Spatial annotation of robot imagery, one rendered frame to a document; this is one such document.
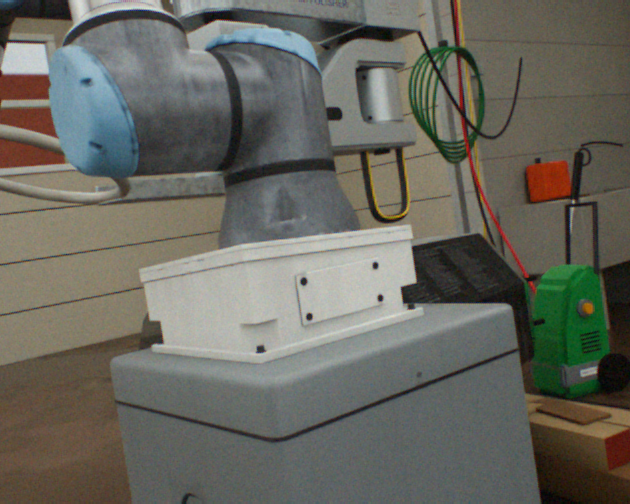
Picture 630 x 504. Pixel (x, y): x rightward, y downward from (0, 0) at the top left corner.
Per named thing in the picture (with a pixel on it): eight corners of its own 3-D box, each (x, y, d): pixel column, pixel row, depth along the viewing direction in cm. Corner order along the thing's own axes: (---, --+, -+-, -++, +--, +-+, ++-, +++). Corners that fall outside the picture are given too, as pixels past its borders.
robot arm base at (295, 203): (389, 229, 99) (377, 156, 99) (290, 239, 85) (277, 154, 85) (291, 248, 111) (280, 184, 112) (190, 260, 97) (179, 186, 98)
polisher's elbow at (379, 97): (341, 133, 265) (333, 78, 264) (372, 132, 279) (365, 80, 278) (384, 122, 252) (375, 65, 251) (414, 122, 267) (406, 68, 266)
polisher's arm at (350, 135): (382, 180, 281) (363, 52, 279) (430, 171, 265) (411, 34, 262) (232, 198, 230) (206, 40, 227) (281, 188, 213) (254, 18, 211)
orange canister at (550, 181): (521, 208, 515) (515, 161, 513) (562, 200, 546) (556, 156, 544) (549, 205, 497) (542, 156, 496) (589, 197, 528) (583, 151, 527)
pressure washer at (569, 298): (585, 374, 372) (561, 204, 368) (636, 387, 339) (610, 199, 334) (525, 389, 361) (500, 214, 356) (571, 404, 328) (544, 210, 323)
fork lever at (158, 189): (282, 192, 244) (280, 177, 244) (323, 184, 230) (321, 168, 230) (91, 207, 195) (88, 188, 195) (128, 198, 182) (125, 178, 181)
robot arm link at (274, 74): (357, 156, 96) (336, 24, 96) (241, 163, 87) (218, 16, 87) (298, 179, 109) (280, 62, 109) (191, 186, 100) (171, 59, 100)
